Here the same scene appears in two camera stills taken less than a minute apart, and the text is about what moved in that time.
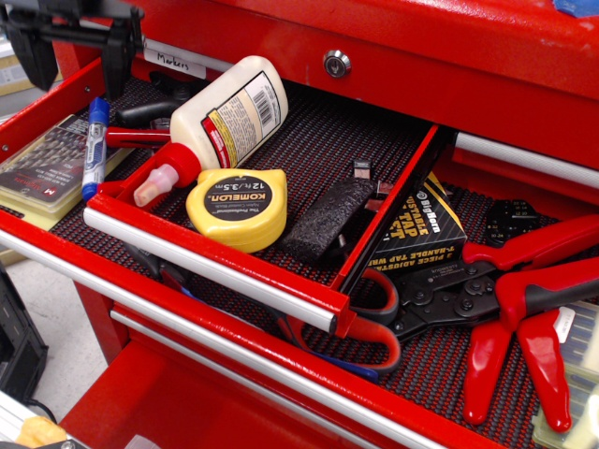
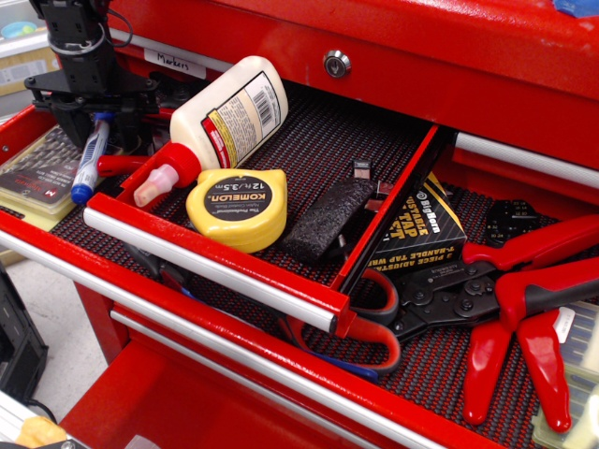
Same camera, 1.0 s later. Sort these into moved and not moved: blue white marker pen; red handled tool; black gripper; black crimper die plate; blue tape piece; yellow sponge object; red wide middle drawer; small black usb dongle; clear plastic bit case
Moved: blue white marker pen; red handled tool; black gripper
Not moved: small black usb dongle; blue tape piece; yellow sponge object; black crimper die plate; clear plastic bit case; red wide middle drawer
